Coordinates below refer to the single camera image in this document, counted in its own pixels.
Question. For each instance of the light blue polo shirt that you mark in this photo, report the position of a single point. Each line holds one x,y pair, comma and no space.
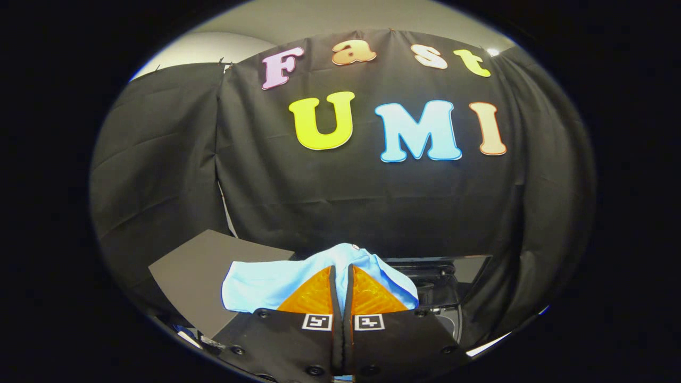
266,287

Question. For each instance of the small ceiling light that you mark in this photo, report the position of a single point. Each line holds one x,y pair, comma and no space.
492,51

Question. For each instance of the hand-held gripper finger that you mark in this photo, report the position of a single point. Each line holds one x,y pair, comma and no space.
336,346
349,346

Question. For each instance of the grey washing machine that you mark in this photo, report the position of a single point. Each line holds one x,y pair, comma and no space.
446,320

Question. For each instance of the black backdrop cloth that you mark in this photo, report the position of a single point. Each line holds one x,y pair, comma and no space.
372,213

